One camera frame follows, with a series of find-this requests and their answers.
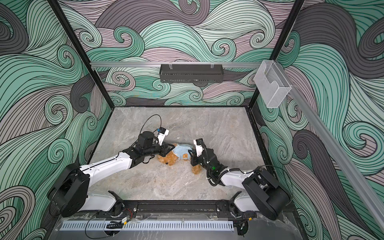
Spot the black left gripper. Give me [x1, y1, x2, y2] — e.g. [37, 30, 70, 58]
[143, 140, 174, 158]

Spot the brown teddy bear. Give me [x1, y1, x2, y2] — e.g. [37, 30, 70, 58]
[158, 151, 202, 175]

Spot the light blue bear hoodie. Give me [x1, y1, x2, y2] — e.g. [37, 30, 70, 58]
[172, 144, 193, 161]

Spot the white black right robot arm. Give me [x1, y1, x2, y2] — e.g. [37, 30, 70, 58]
[188, 147, 291, 220]

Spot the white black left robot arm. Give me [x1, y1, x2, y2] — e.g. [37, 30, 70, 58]
[47, 127, 175, 218]

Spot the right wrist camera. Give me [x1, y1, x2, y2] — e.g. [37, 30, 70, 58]
[194, 138, 204, 157]

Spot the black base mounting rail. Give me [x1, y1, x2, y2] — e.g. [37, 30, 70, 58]
[56, 199, 298, 218]

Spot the white slotted cable duct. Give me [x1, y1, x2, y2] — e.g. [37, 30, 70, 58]
[60, 220, 234, 232]

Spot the black perforated wall tray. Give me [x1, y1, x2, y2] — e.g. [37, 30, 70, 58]
[160, 65, 224, 83]

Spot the aluminium back wall rail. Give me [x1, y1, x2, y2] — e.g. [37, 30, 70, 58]
[90, 61, 261, 69]

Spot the aluminium wall rail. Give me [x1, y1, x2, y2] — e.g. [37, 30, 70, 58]
[90, 61, 261, 69]
[273, 61, 384, 230]

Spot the clear plastic wall holder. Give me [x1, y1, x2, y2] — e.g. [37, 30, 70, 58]
[254, 60, 292, 109]

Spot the aluminium right wall rail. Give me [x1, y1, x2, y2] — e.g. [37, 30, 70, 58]
[273, 61, 384, 230]

